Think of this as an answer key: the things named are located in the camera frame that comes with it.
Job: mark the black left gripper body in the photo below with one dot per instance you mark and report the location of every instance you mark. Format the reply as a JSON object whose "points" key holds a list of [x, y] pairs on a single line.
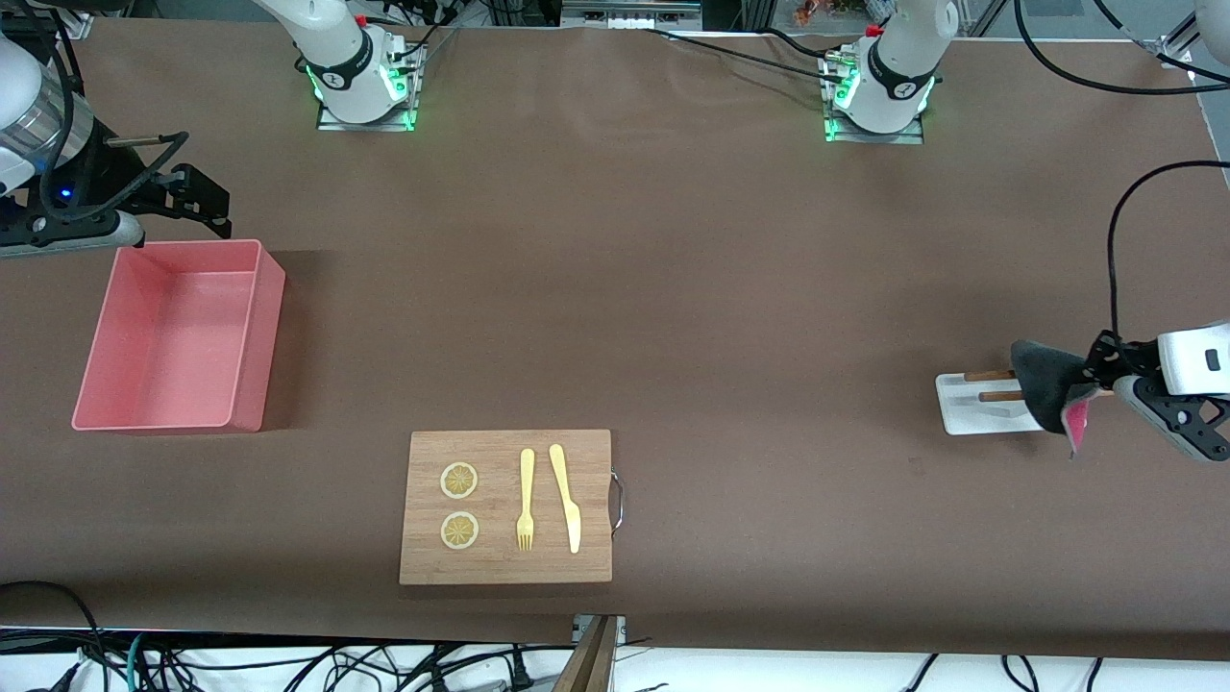
{"points": [[1126, 359]]}

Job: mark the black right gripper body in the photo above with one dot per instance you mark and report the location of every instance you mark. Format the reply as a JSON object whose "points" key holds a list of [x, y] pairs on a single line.
{"points": [[104, 181]]}

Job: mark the grey and pink cloth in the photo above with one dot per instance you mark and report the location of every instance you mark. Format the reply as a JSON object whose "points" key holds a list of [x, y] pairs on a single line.
{"points": [[1047, 384]]}

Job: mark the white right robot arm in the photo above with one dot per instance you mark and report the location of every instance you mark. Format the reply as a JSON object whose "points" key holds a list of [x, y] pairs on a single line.
{"points": [[336, 58]]}

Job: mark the pink plastic bin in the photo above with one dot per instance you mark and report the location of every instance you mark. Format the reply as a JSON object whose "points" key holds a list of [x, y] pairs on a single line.
{"points": [[163, 336]]}

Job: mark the white rack with wooden rods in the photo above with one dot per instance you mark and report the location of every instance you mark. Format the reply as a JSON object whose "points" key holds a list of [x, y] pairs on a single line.
{"points": [[966, 413]]}

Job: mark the lemon slice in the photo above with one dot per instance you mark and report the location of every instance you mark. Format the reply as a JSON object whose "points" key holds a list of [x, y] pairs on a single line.
{"points": [[459, 531], [459, 481]]}

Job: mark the yellow plastic fork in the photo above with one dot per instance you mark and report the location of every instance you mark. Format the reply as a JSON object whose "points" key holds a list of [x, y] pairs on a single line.
{"points": [[527, 481]]}

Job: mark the grey metal box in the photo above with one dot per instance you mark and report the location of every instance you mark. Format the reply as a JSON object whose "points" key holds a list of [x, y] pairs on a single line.
{"points": [[629, 12]]}

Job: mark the yellow plastic knife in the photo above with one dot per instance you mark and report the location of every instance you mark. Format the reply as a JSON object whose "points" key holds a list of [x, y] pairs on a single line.
{"points": [[572, 524]]}

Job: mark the black power plug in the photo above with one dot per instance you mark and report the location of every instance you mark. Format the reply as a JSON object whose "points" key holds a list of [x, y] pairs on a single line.
{"points": [[519, 673]]}

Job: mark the wooden plank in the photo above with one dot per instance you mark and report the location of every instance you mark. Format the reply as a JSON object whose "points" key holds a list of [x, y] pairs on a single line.
{"points": [[591, 663]]}

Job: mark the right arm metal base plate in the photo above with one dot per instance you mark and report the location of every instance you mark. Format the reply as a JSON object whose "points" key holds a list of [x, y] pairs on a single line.
{"points": [[365, 126]]}

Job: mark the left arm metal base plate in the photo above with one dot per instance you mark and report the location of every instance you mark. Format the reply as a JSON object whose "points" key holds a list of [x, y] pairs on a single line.
{"points": [[879, 138]]}

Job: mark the small metal bracket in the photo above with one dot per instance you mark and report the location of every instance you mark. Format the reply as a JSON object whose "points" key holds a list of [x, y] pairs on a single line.
{"points": [[620, 627]]}

